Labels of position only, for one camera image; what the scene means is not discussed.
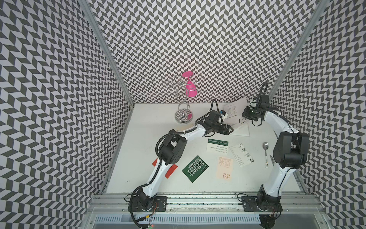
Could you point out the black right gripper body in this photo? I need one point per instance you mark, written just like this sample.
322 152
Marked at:
250 113

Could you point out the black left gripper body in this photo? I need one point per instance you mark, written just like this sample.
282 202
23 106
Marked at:
214 125

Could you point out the white photo album bicycle cover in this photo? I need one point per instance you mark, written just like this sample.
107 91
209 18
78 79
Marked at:
235 119

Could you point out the green white text card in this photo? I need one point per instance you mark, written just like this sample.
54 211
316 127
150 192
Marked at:
217 146

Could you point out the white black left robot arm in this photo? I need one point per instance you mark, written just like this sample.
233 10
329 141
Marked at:
169 150

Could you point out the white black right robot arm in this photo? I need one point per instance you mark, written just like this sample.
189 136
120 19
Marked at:
289 153

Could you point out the white calligraphy card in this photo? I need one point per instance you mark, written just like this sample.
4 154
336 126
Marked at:
241 155

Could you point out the metal spoon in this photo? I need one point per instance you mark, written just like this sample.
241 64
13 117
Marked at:
266 147

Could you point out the pink plastic cup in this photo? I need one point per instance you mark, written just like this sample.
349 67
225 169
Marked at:
190 87

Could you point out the pale pink card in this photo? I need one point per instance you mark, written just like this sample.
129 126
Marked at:
224 168

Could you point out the dark green grid card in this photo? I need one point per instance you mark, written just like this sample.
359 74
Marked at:
195 169

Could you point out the red square card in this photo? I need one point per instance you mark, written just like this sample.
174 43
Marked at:
170 171

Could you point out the chrome wire cup stand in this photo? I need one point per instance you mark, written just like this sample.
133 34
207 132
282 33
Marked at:
183 115

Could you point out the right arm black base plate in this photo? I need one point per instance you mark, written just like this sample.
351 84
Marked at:
271 204

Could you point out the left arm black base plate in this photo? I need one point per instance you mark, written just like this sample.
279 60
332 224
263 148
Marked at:
157 203

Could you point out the aluminium front rail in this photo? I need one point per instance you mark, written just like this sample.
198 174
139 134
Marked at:
174 203

